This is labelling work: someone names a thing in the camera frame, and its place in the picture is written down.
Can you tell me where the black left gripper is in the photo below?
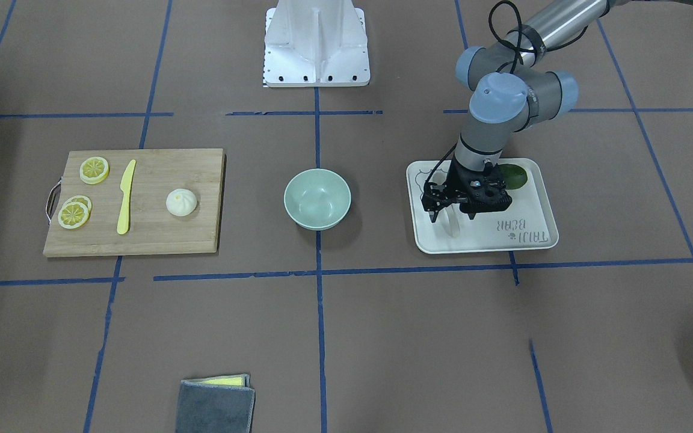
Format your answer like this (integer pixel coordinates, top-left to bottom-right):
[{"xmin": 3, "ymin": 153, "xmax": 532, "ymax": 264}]
[{"xmin": 422, "ymin": 159, "xmax": 511, "ymax": 224}]

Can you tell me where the white ceramic spoon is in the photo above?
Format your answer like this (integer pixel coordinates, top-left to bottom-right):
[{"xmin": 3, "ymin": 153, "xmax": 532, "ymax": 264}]
[{"xmin": 445, "ymin": 205, "xmax": 460, "ymax": 238}]

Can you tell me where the white steamed bun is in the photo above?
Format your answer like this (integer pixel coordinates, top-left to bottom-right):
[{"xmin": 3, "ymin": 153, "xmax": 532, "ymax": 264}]
[{"xmin": 165, "ymin": 188, "xmax": 199, "ymax": 217}]

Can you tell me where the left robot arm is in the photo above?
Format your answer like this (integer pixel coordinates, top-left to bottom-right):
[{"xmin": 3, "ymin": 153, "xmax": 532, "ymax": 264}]
[{"xmin": 420, "ymin": 1, "xmax": 619, "ymax": 223}]

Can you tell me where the mint green bowl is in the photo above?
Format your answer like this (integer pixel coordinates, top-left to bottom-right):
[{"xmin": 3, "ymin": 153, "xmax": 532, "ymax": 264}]
[{"xmin": 283, "ymin": 169, "xmax": 352, "ymax": 231}]

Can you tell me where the green lime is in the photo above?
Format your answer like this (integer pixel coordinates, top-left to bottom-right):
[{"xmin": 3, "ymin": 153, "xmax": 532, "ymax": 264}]
[{"xmin": 499, "ymin": 164, "xmax": 528, "ymax": 190}]

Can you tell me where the cream bear serving tray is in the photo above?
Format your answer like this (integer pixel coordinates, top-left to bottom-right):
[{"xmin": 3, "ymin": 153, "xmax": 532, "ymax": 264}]
[{"xmin": 406, "ymin": 158, "xmax": 560, "ymax": 254}]

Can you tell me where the yellow sponge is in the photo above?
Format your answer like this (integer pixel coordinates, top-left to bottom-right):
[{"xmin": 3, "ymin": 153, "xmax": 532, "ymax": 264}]
[{"xmin": 200, "ymin": 375, "xmax": 247, "ymax": 387}]

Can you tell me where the bamboo cutting board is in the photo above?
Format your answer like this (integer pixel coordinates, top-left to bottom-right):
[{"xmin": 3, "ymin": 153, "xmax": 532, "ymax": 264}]
[{"xmin": 43, "ymin": 149, "xmax": 226, "ymax": 257}]

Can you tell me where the yellow plastic knife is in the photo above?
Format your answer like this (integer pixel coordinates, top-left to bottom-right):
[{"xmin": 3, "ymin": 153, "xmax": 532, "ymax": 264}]
[{"xmin": 116, "ymin": 159, "xmax": 137, "ymax": 235}]

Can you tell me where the lemon slice upper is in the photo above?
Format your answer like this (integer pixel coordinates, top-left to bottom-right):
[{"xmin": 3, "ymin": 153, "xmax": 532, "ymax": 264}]
[{"xmin": 79, "ymin": 156, "xmax": 109, "ymax": 185}]

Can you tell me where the lemon slice underneath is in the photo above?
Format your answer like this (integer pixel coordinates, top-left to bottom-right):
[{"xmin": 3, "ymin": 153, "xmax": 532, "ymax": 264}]
[{"xmin": 64, "ymin": 195, "xmax": 93, "ymax": 212}]

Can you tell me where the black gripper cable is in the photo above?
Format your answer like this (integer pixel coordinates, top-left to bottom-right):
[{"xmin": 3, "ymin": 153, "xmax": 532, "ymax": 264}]
[{"xmin": 420, "ymin": 0, "xmax": 543, "ymax": 202}]

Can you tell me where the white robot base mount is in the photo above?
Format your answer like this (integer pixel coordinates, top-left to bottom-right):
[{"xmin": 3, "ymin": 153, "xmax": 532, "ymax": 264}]
[{"xmin": 262, "ymin": 1, "xmax": 371, "ymax": 88}]

